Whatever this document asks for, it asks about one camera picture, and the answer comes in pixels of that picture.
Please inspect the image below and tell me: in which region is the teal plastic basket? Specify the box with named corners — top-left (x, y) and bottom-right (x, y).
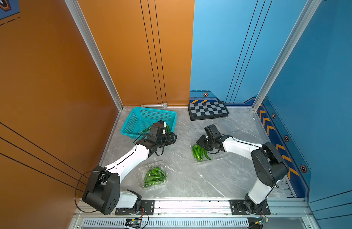
top-left (121, 107), bottom-right (177, 139)

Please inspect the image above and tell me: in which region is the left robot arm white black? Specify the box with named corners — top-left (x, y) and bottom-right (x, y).
top-left (82, 132), bottom-right (177, 215)

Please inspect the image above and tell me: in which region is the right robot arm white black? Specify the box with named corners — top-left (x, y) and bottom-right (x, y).
top-left (196, 135), bottom-right (289, 215)

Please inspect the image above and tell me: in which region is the black white checkerboard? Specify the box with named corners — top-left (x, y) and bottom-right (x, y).
top-left (188, 101), bottom-right (229, 121)

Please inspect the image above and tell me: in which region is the silver metal cylinder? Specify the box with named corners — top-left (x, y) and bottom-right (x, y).
top-left (141, 103), bottom-right (168, 109)

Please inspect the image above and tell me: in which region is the left green circuit board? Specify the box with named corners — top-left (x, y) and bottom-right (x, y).
top-left (124, 218), bottom-right (142, 229)

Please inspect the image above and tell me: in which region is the green circuit board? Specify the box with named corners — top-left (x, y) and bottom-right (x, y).
top-left (124, 218), bottom-right (142, 229)
top-left (255, 218), bottom-right (270, 228)

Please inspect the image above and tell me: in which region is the right green circuit board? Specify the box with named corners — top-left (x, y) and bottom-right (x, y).
top-left (255, 218), bottom-right (270, 228)

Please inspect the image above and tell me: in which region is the white vent grille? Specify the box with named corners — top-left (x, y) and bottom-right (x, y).
top-left (82, 218), bottom-right (249, 228)

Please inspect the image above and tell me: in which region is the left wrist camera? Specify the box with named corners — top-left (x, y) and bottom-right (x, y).
top-left (149, 120), bottom-right (168, 139)

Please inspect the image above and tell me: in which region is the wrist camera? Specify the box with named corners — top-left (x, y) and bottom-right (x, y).
top-left (204, 124), bottom-right (222, 140)
top-left (149, 120), bottom-right (168, 139)

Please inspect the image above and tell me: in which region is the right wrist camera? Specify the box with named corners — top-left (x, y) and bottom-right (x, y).
top-left (204, 124), bottom-right (222, 140)

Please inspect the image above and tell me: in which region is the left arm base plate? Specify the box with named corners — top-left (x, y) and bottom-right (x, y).
top-left (115, 199), bottom-right (155, 216)

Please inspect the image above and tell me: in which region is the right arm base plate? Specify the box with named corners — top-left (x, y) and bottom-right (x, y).
top-left (229, 199), bottom-right (271, 216)

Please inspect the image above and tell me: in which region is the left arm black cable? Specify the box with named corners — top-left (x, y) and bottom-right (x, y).
top-left (74, 170), bottom-right (108, 214)

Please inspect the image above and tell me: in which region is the aluminium front rail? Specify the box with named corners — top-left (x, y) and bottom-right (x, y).
top-left (73, 197), bottom-right (314, 219)

